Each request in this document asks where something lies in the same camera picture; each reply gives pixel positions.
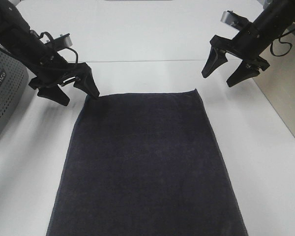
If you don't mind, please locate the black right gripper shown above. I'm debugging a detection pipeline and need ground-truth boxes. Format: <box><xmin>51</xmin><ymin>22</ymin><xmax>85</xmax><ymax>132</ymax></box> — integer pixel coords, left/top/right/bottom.
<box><xmin>202</xmin><ymin>23</ymin><xmax>270</xmax><ymax>87</ymax></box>

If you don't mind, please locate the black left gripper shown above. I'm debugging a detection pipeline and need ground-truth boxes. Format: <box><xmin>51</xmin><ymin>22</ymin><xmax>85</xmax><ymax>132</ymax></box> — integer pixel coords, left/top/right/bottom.
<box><xmin>29</xmin><ymin>60</ymin><xmax>100</xmax><ymax>106</ymax></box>

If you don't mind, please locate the dark navy towel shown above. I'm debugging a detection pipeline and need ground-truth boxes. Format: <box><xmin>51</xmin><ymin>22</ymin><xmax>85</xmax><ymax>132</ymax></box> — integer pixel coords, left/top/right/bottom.
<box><xmin>47</xmin><ymin>90</ymin><xmax>247</xmax><ymax>236</ymax></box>

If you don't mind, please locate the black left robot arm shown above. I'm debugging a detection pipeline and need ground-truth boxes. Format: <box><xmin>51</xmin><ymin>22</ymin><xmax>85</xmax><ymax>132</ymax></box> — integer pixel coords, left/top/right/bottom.
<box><xmin>0</xmin><ymin>0</ymin><xmax>99</xmax><ymax>106</ymax></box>

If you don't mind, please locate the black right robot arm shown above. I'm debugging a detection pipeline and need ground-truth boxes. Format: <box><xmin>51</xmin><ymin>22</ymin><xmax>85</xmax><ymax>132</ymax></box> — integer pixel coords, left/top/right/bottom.
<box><xmin>202</xmin><ymin>0</ymin><xmax>295</xmax><ymax>87</ymax></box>

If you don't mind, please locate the beige storage bin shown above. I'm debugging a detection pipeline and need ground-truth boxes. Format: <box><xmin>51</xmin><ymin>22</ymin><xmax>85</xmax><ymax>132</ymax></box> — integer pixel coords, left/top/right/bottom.
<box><xmin>254</xmin><ymin>31</ymin><xmax>295</xmax><ymax>138</ymax></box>

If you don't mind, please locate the grey perforated plastic basket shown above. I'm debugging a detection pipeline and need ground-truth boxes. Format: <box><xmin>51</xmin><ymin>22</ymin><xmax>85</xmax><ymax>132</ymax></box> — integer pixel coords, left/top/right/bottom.
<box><xmin>0</xmin><ymin>45</ymin><xmax>29</xmax><ymax>134</ymax></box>

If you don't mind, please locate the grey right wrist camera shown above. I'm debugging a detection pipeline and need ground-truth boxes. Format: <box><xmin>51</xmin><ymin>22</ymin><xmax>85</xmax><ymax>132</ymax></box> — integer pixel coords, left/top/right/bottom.
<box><xmin>220</xmin><ymin>10</ymin><xmax>251</xmax><ymax>30</ymax></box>

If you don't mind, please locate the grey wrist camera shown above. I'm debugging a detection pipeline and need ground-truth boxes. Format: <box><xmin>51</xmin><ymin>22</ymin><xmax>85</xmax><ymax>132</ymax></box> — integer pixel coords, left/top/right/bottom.
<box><xmin>45</xmin><ymin>33</ymin><xmax>73</xmax><ymax>51</ymax></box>
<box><xmin>220</xmin><ymin>10</ymin><xmax>251</xmax><ymax>30</ymax></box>

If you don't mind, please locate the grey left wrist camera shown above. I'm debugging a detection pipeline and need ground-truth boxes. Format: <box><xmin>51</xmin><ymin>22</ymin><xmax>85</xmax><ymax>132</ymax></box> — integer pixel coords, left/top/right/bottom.
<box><xmin>45</xmin><ymin>33</ymin><xmax>73</xmax><ymax>51</ymax></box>

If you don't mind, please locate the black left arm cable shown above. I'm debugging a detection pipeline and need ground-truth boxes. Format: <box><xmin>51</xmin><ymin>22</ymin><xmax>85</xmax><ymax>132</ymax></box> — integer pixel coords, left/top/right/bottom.
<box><xmin>30</xmin><ymin>30</ymin><xmax>79</xmax><ymax>72</ymax></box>

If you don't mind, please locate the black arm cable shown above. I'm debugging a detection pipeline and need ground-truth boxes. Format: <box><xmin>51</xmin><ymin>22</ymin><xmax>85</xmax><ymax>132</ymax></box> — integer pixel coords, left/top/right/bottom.
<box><xmin>30</xmin><ymin>30</ymin><xmax>79</xmax><ymax>72</ymax></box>
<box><xmin>270</xmin><ymin>21</ymin><xmax>295</xmax><ymax>57</ymax></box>

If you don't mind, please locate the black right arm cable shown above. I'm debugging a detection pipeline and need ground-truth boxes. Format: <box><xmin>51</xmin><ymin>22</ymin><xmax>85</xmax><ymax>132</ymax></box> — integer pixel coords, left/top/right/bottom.
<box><xmin>270</xmin><ymin>21</ymin><xmax>295</xmax><ymax>57</ymax></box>

